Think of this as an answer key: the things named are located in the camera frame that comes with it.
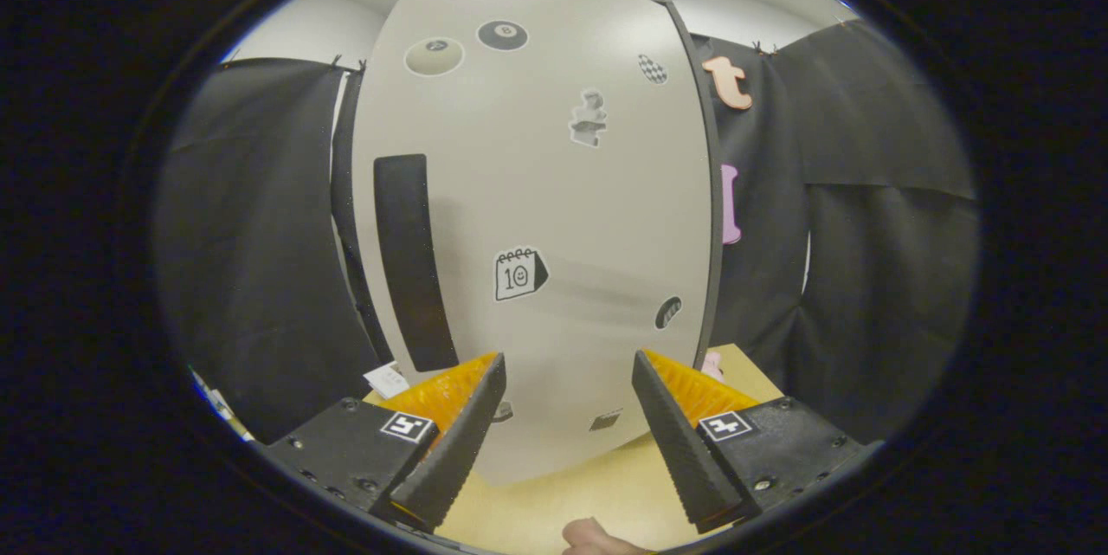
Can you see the white cover book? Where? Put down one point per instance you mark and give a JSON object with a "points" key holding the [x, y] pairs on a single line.
{"points": [[387, 380]]}

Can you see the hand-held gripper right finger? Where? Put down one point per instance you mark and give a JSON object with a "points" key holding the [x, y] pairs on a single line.
{"points": [[679, 451]]}

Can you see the black backdrop cloth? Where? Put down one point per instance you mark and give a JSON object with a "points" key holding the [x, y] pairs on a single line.
{"points": [[866, 278]]}

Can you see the grey shoe cabinet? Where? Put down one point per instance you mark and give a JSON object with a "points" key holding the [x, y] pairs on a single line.
{"points": [[716, 217]]}

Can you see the white shoe cabinet door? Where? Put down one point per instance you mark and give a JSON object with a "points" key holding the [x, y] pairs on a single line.
{"points": [[537, 191]]}

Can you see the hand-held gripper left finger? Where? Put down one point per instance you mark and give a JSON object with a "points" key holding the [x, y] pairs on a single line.
{"points": [[454, 451]]}

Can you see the pink and green plush toy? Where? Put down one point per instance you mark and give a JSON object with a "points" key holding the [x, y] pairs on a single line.
{"points": [[711, 364]]}

